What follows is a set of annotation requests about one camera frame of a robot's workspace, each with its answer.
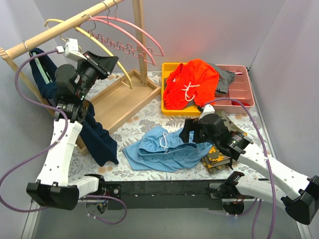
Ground yellow hanger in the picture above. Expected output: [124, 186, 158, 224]
[44, 18, 133, 89]

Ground light blue shorts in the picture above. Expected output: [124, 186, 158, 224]
[123, 126, 212, 172]

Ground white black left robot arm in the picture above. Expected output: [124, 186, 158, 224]
[26, 51, 119, 210]

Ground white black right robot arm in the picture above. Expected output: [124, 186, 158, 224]
[179, 114, 319, 225]

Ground camouflage shorts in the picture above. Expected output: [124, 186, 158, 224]
[201, 110, 248, 175]

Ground orange shorts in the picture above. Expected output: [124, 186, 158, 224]
[163, 59, 219, 110]

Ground front pink hanger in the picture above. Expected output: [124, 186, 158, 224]
[86, 6, 164, 66]

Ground pink hanger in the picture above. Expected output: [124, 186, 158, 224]
[93, 0, 164, 65]
[86, 6, 164, 66]

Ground rear pink hanger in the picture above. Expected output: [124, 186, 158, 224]
[93, 0, 164, 65]

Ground light green hanger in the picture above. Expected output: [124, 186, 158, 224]
[29, 55, 56, 86]

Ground grey shorts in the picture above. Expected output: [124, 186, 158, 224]
[181, 59, 235, 106]

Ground navy blue shorts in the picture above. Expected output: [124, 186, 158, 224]
[29, 48, 119, 166]

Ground wooden clothes rack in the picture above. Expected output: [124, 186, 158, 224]
[0, 0, 162, 156]

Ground floral table mat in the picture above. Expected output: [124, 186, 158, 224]
[68, 77, 272, 182]

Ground red item in tray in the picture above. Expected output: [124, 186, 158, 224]
[231, 101, 251, 107]

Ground pink divided tray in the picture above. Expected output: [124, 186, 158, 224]
[213, 65, 255, 114]

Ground yellow plastic tray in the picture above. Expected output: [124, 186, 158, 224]
[161, 62, 200, 117]

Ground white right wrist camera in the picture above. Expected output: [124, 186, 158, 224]
[198, 104, 215, 120]

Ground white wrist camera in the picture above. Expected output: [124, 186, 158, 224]
[56, 38, 87, 62]
[198, 104, 215, 120]

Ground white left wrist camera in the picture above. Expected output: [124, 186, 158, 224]
[56, 38, 87, 62]

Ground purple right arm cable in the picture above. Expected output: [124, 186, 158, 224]
[203, 97, 278, 239]

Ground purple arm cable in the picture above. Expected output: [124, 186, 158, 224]
[203, 97, 278, 239]
[0, 49, 128, 225]

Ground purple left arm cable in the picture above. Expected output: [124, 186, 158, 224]
[0, 49, 128, 225]

